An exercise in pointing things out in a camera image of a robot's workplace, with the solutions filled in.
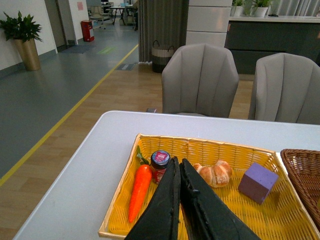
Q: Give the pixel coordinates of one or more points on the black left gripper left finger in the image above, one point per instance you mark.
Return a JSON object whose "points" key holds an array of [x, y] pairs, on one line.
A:
{"points": [[160, 220]]}

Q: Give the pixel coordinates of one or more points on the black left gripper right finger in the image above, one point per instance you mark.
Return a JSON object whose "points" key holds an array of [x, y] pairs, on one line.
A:
{"points": [[206, 216]]}

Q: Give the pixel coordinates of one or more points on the yellow wicker basket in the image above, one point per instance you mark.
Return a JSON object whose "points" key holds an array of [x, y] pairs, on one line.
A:
{"points": [[282, 216]]}

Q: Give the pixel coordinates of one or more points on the brown wicker basket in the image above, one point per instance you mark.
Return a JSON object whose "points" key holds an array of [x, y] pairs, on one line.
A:
{"points": [[303, 167]]}

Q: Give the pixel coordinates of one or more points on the striped laundry basket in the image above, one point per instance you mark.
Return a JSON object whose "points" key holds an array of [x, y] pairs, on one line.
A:
{"points": [[160, 56]]}

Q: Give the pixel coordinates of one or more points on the toy croissant bread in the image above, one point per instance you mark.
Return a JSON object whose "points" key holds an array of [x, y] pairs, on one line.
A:
{"points": [[216, 176]]}

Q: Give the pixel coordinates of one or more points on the toy orange carrot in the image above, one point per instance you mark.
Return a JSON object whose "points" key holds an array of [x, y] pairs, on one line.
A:
{"points": [[143, 177]]}

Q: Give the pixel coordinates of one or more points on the small labelled jar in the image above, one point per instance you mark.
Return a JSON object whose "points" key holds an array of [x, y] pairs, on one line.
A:
{"points": [[159, 161]]}

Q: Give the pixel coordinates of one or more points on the purple foam cube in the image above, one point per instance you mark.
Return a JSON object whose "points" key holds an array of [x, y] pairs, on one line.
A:
{"points": [[257, 182]]}

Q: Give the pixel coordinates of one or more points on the grey chair left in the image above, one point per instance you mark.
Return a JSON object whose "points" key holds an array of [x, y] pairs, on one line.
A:
{"points": [[200, 79]]}

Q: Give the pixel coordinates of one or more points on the grey chair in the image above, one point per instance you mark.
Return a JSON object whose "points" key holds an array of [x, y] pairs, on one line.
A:
{"points": [[200, 79], [286, 88]]}

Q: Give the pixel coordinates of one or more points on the grey chair right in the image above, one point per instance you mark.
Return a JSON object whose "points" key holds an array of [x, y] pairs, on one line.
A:
{"points": [[286, 88]]}

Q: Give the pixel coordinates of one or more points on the dark grey counter cabinet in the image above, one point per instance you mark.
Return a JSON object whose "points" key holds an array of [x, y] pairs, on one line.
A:
{"points": [[250, 38]]}

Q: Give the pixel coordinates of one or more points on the white pillar cabinet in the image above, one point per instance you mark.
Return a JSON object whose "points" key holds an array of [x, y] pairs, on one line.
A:
{"points": [[207, 22]]}

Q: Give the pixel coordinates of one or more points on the grey curtain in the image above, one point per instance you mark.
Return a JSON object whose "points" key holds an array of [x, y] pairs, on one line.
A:
{"points": [[161, 20]]}

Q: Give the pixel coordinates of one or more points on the white potted plant left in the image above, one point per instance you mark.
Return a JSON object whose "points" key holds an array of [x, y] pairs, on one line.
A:
{"points": [[237, 8]]}

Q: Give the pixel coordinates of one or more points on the white potted plant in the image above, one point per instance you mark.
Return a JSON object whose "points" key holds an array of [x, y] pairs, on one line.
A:
{"points": [[259, 8], [237, 8]]}

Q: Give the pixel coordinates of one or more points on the red bin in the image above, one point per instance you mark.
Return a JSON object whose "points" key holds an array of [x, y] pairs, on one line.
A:
{"points": [[87, 30]]}

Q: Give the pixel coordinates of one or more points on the far office desk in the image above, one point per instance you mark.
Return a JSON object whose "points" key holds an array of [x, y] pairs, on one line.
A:
{"points": [[126, 16]]}

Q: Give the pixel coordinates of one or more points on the white potted plant right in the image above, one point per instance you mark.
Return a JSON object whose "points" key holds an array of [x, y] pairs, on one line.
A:
{"points": [[259, 8]]}

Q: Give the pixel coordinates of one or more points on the office chair far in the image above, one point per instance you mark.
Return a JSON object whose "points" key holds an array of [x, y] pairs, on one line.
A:
{"points": [[96, 13]]}

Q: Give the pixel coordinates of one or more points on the potted plant gold vase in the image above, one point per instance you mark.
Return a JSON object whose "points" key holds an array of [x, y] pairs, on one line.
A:
{"points": [[24, 31]]}

